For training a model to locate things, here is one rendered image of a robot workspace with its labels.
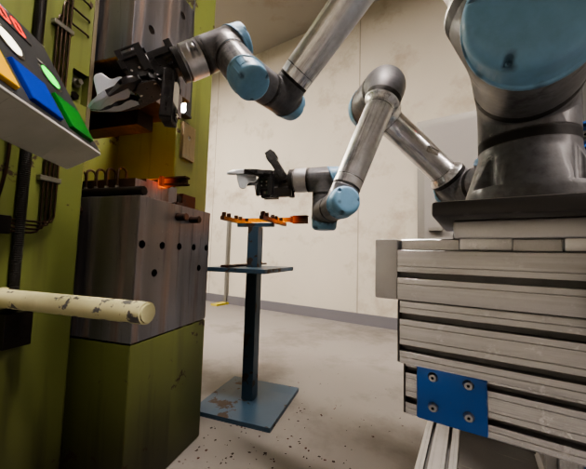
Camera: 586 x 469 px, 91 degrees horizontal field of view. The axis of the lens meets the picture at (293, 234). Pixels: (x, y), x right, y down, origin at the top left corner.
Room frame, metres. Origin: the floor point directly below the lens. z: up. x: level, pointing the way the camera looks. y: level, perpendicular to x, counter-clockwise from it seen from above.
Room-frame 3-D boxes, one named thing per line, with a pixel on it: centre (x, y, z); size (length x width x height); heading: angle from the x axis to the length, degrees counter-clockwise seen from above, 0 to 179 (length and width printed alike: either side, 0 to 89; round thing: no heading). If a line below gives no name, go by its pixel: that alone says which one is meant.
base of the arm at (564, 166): (0.40, -0.33, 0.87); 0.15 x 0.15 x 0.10
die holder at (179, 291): (1.12, 0.68, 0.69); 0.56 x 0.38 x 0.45; 73
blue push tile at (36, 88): (0.46, 0.44, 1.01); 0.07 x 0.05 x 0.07; 8
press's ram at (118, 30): (1.11, 0.67, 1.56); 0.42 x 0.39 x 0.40; 73
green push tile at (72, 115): (0.56, 0.45, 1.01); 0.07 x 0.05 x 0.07; 8
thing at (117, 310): (0.65, 0.50, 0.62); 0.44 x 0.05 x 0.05; 73
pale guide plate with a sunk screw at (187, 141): (1.35, 0.52, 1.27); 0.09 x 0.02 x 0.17; 163
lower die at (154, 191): (1.07, 0.69, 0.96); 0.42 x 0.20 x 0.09; 73
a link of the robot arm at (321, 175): (0.86, -0.09, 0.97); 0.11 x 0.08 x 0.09; 73
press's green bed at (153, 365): (1.12, 0.68, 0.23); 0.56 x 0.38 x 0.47; 73
